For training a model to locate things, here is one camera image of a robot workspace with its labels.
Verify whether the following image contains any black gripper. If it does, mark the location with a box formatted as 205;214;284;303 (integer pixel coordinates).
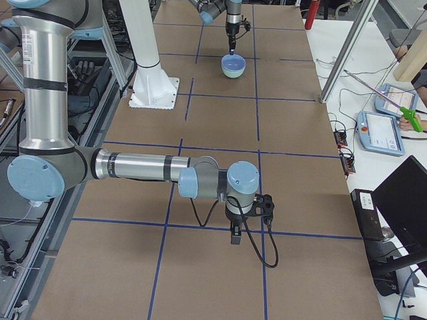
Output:
226;22;240;55
225;207;246;245

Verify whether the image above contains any blue bowl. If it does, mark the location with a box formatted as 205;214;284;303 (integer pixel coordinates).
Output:
221;54;246;66

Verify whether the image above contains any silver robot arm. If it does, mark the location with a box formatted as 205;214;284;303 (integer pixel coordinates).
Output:
189;0;242;55
7;1;259;245

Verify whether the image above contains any green bowl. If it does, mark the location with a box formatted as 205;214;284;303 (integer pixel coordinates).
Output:
222;65;246;79

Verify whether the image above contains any person's hand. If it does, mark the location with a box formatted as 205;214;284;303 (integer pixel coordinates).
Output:
399;115;427;131

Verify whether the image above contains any red cylinder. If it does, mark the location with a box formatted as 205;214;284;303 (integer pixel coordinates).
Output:
304;0;320;30

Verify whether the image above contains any black desktop computer box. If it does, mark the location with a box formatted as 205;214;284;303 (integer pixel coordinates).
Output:
350;189;410;297

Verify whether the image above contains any near orange black connector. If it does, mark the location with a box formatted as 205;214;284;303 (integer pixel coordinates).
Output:
338;147;356;177

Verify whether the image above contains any orange black connector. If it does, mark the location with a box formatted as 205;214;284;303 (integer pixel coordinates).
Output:
331;120;348;147
338;147;356;177

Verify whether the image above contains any far orange black connector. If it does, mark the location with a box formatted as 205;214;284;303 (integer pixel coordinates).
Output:
331;120;348;147

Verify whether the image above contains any black monitor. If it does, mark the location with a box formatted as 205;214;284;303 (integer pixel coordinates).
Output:
373;155;426;248

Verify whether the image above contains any near blue teach pendant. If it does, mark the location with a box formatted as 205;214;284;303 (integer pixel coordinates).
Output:
356;111;405;156

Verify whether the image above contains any blue teach pendant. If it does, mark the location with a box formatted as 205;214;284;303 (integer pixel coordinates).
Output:
356;111;405;156
374;83;419;118

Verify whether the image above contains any far blue teach pendant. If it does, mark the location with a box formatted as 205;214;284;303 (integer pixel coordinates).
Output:
374;83;419;118

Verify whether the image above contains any white pedestal column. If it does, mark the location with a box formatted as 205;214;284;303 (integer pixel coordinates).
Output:
119;0;179;110

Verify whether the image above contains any aluminium frame post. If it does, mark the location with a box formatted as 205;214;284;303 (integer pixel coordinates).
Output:
320;0;379;103

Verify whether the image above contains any green handled reacher grabber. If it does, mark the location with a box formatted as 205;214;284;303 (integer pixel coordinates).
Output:
344;69;424;132

